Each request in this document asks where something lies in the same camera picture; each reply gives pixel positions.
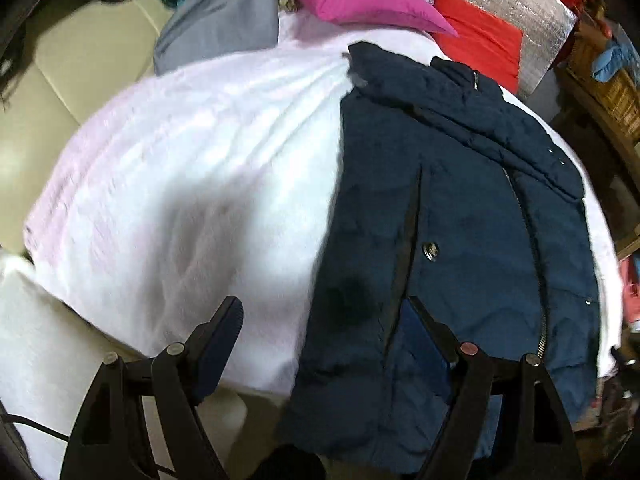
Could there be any black garment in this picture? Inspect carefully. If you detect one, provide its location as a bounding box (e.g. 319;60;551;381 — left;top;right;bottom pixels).
0;35;31;108

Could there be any magenta pillow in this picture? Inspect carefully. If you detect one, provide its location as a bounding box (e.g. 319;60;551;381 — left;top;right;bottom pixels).
274;0;458;38

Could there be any wicker basket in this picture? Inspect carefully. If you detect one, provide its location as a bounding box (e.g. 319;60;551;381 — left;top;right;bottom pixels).
555;25;640;171

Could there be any red pillow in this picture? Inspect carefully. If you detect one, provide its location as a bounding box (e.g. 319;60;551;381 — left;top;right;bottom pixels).
432;0;525;96

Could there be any black cable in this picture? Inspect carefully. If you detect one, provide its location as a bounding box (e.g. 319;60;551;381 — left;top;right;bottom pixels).
0;412;76;441

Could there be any blue cloth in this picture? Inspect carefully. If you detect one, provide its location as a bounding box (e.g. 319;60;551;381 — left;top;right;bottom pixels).
592;40;638;83

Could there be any cream leather sofa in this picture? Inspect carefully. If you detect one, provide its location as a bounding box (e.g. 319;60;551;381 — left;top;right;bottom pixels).
0;0;173;256

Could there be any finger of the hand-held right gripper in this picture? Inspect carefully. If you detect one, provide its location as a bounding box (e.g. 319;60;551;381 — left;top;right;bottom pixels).
610;345;640;367

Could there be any grey garment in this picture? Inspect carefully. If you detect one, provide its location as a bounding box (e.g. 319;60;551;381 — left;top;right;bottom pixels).
152;0;281;76

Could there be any wooden side table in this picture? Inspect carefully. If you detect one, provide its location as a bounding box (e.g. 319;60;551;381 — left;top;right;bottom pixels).
550;75;640;261

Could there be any person's leg in black trousers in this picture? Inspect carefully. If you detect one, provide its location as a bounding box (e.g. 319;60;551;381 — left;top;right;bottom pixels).
255;442;321;480

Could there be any white fleece blanket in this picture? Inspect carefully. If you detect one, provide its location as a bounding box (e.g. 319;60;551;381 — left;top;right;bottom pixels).
22;25;623;396

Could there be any navy blue jacket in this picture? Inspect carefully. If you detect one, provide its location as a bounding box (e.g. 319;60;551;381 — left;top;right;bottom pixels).
277;42;601;466

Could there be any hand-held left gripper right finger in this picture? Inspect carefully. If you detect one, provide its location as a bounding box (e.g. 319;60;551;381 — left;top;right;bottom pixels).
406;296;583;480

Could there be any red bag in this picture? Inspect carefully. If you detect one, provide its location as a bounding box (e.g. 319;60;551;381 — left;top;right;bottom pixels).
619;255;640;323

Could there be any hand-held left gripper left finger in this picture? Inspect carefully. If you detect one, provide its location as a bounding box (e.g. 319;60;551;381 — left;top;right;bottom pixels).
60;296;245;480

